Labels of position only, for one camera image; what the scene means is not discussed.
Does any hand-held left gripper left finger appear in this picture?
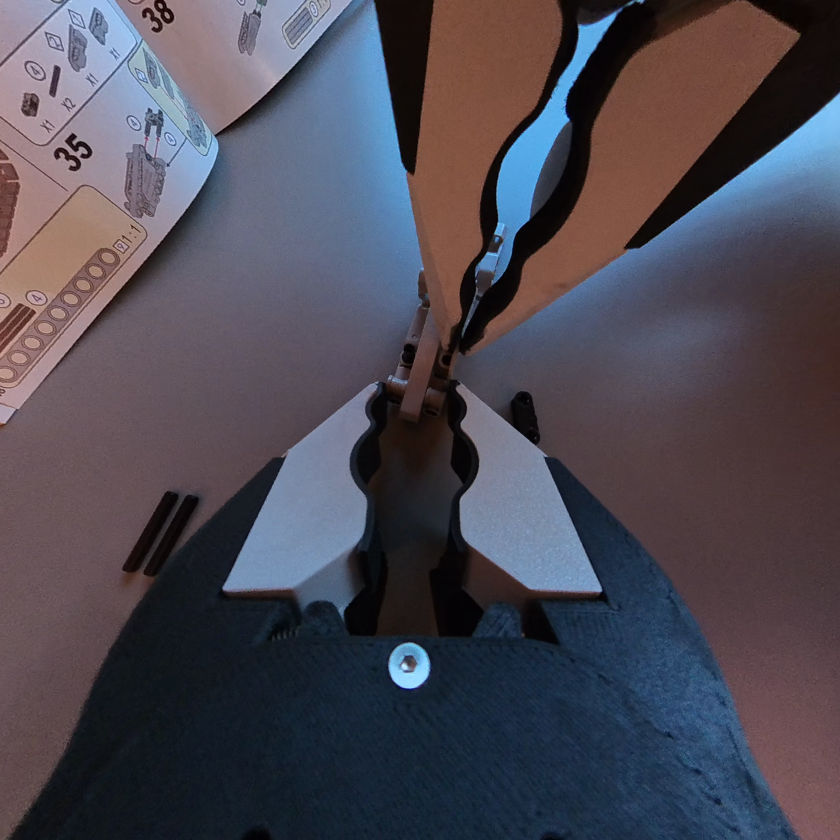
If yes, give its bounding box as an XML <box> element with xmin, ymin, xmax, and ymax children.
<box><xmin>222</xmin><ymin>382</ymin><xmax>389</xmax><ymax>636</ymax></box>

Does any grey brick assembly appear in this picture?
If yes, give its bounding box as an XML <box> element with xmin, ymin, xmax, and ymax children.
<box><xmin>387</xmin><ymin>268</ymin><xmax>460</xmax><ymax>424</ymax></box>

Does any small black connector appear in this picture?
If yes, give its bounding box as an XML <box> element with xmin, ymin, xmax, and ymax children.
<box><xmin>512</xmin><ymin>392</ymin><xmax>542</xmax><ymax>444</ymax></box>

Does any white instruction booklet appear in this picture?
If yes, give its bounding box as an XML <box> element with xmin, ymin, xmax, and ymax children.
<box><xmin>0</xmin><ymin>0</ymin><xmax>370</xmax><ymax>426</ymax></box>

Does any small grey connector piece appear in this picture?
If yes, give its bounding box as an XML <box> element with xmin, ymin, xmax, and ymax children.
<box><xmin>471</xmin><ymin>222</ymin><xmax>511</xmax><ymax>317</ymax></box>

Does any black axle rod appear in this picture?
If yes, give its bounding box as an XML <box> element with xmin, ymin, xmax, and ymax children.
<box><xmin>122</xmin><ymin>491</ymin><xmax>179</xmax><ymax>573</ymax></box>
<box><xmin>143</xmin><ymin>495</ymin><xmax>200</xmax><ymax>577</ymax></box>

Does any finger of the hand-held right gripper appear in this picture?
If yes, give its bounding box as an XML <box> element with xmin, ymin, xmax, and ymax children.
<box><xmin>406</xmin><ymin>0</ymin><xmax>580</xmax><ymax>352</ymax></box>
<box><xmin>459</xmin><ymin>0</ymin><xmax>803</xmax><ymax>357</ymax></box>

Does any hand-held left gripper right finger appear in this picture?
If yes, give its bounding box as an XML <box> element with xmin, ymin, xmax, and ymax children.
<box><xmin>430</xmin><ymin>382</ymin><xmax>605</xmax><ymax>636</ymax></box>

